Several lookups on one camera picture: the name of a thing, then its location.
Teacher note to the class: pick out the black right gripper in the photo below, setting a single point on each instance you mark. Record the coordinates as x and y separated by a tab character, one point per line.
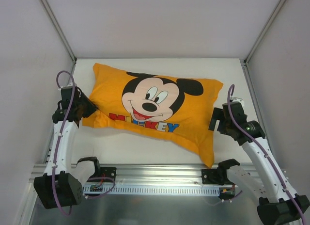
218	120

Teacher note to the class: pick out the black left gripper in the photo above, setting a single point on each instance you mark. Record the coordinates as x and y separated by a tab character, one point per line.
84	107

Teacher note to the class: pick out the orange Mickey Mouse pillowcase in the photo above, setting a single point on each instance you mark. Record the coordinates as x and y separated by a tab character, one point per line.
167	108

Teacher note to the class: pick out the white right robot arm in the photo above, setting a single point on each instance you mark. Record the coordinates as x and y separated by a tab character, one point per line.
278	203

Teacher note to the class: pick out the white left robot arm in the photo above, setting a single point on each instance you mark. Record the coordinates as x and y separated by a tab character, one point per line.
61	185

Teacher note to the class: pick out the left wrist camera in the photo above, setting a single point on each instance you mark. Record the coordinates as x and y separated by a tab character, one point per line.
70	85

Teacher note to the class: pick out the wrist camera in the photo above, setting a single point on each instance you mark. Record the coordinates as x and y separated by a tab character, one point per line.
237	99
70	85

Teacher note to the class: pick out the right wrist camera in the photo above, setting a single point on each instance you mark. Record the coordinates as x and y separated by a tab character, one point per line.
237	99

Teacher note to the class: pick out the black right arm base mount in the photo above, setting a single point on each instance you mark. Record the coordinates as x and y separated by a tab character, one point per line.
214	176

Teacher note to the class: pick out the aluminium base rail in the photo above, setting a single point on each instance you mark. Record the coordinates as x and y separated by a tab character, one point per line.
148	175

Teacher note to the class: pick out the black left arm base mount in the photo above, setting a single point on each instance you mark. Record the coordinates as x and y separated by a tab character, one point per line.
105	174

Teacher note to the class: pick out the white slotted cable duct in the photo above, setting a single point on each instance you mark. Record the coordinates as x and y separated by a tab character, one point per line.
166	190

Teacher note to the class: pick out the left aluminium frame post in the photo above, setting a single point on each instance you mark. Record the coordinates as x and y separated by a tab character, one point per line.
51	16

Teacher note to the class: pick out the aluminium frame post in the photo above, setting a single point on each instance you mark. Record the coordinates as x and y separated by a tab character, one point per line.
51	16
264	30

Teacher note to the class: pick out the right aluminium frame post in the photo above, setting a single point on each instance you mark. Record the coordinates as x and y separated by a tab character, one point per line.
264	30

